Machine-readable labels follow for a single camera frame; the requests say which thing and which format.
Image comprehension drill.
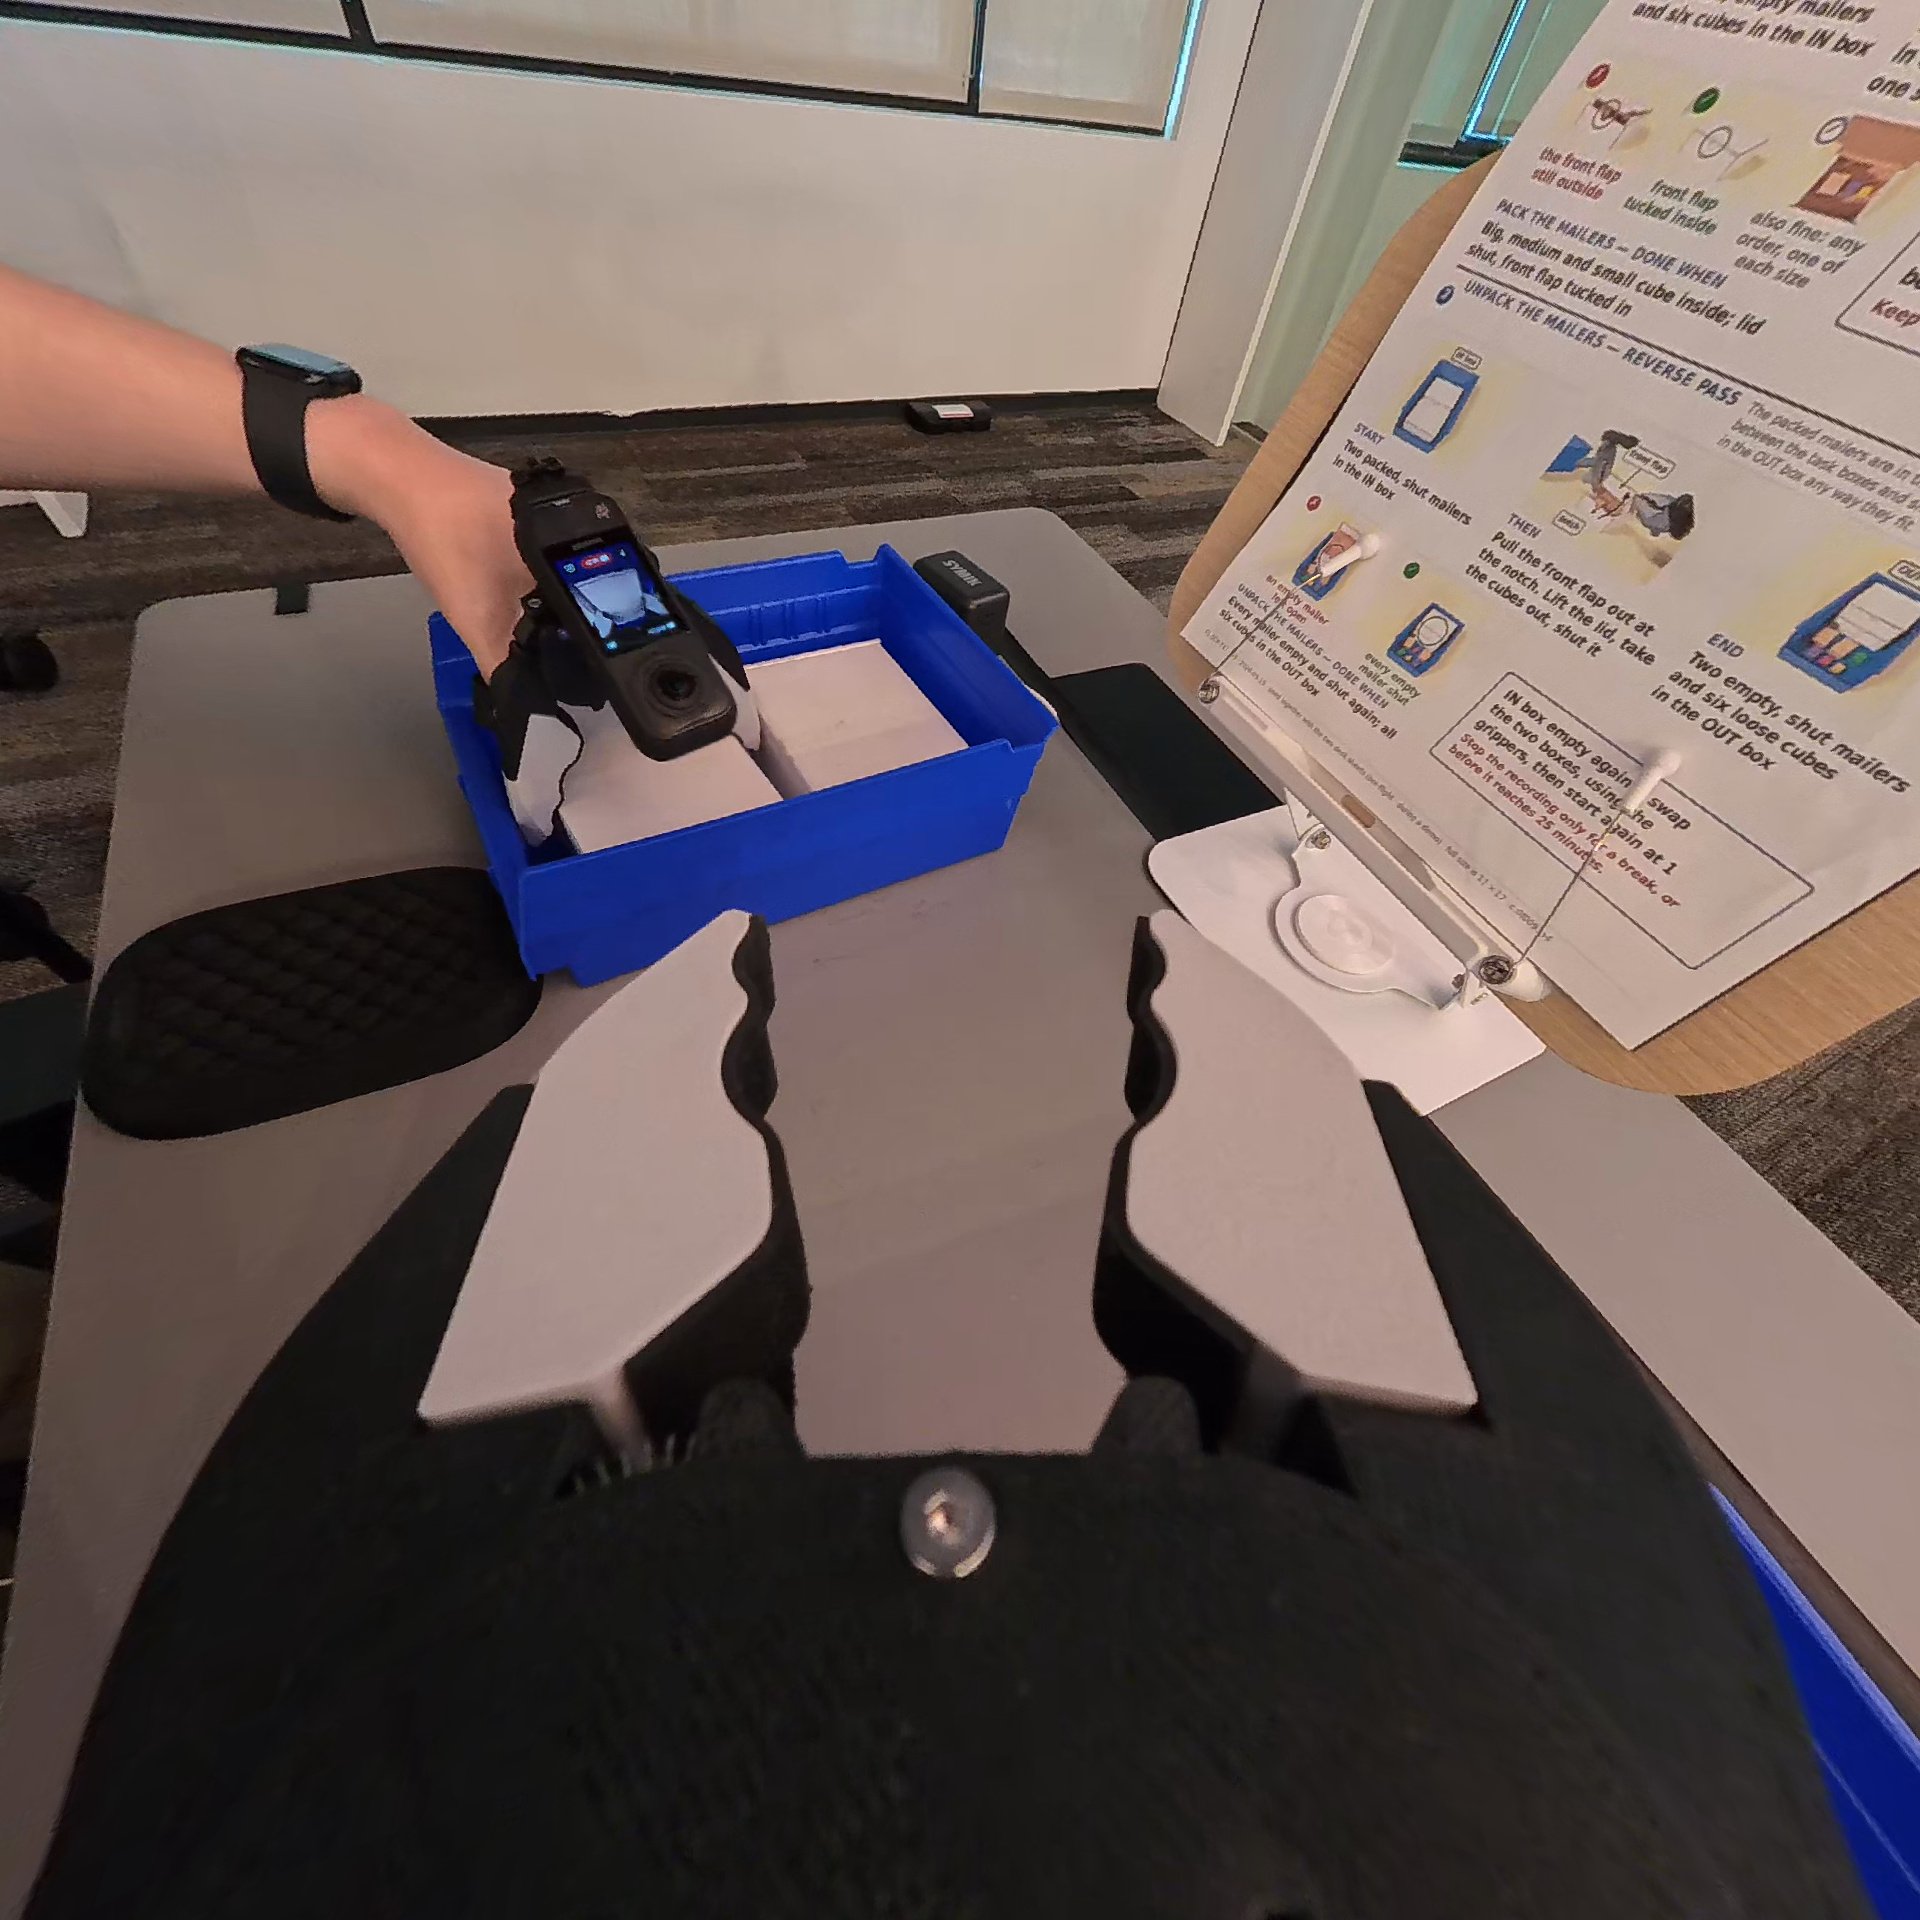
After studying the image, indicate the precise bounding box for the white cardboard mailer box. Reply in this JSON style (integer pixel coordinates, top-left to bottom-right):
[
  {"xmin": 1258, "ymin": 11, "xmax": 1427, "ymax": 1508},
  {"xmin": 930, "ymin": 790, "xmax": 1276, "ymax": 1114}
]
[
  {"xmin": 553, "ymin": 705, "xmax": 786, "ymax": 858},
  {"xmin": 749, "ymin": 637, "xmax": 970, "ymax": 799}
]

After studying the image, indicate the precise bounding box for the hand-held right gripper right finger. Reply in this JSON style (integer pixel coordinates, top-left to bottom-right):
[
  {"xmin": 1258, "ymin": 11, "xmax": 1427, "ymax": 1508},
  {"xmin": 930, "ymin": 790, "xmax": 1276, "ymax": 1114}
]
[{"xmin": 1091, "ymin": 907, "xmax": 1482, "ymax": 1458}]

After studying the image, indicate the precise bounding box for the printed instruction sheet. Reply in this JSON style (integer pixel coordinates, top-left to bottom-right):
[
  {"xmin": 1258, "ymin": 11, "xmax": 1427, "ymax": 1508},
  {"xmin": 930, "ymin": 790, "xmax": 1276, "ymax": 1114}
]
[{"xmin": 1183, "ymin": 0, "xmax": 1920, "ymax": 1052}]

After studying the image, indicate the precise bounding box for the window with dark frame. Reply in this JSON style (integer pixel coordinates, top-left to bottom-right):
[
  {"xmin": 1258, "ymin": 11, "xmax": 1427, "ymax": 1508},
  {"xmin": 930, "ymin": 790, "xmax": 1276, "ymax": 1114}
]
[
  {"xmin": 1402, "ymin": 0, "xmax": 1574, "ymax": 168},
  {"xmin": 0, "ymin": 0, "xmax": 1202, "ymax": 138}
]

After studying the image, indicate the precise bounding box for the black power brick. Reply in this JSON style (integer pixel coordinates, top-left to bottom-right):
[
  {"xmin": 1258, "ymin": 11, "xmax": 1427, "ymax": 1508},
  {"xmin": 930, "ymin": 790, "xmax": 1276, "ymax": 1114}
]
[{"xmin": 914, "ymin": 553, "xmax": 1010, "ymax": 641}]

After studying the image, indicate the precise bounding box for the white document stand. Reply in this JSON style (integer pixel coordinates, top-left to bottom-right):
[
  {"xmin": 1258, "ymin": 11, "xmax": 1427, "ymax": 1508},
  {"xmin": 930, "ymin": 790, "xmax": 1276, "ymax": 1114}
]
[{"xmin": 1145, "ymin": 675, "xmax": 1549, "ymax": 1117}]

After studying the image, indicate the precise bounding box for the black rectangular plate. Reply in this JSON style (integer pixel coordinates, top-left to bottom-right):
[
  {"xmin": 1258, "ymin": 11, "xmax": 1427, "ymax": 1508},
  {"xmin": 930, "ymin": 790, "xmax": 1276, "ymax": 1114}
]
[{"xmin": 1050, "ymin": 664, "xmax": 1284, "ymax": 843}]

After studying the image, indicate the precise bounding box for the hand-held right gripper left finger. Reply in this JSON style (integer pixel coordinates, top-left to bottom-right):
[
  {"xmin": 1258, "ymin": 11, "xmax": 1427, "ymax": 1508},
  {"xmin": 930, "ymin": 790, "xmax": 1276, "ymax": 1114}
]
[{"xmin": 414, "ymin": 907, "xmax": 816, "ymax": 1473}]

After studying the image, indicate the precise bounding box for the person's left hand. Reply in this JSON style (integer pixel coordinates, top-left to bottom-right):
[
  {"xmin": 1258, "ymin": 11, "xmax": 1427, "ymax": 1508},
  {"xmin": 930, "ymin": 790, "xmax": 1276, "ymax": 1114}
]
[{"xmin": 347, "ymin": 397, "xmax": 527, "ymax": 675}]

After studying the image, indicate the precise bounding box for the black smartwatch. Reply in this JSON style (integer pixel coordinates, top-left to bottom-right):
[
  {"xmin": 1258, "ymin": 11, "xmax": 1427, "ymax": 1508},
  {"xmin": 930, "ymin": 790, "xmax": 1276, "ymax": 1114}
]
[{"xmin": 233, "ymin": 345, "xmax": 365, "ymax": 524}]

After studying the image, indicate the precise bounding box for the blue plastic bin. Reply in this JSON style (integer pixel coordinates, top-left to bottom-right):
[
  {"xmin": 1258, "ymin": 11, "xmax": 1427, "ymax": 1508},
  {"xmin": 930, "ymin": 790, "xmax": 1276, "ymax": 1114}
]
[
  {"xmin": 1710, "ymin": 1484, "xmax": 1920, "ymax": 1920},
  {"xmin": 426, "ymin": 546, "xmax": 1060, "ymax": 990}
]

